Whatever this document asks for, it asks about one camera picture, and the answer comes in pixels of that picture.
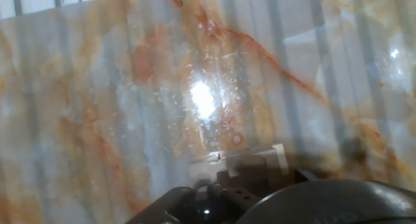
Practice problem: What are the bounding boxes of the orange marble pattern sheet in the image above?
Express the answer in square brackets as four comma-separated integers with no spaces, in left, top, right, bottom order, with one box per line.
[0,0,416,224]

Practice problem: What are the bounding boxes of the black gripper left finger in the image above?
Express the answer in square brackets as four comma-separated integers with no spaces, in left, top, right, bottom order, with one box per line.
[125,170,261,224]

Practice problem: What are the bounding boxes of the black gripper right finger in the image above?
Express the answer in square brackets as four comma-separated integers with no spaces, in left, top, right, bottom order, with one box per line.
[294,168,318,183]

